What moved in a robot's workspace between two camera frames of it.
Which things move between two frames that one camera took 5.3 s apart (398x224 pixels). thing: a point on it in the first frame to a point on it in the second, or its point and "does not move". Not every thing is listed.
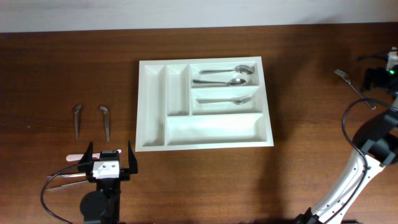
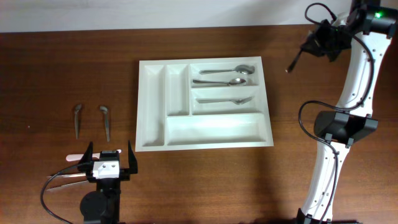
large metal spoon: (233, 81) does not move
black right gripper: (377, 81) to (312, 44)
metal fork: (239, 100) does not move
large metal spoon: (243, 69) does not move
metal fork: (345, 76) to (294, 61)
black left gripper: (124, 173) does not move
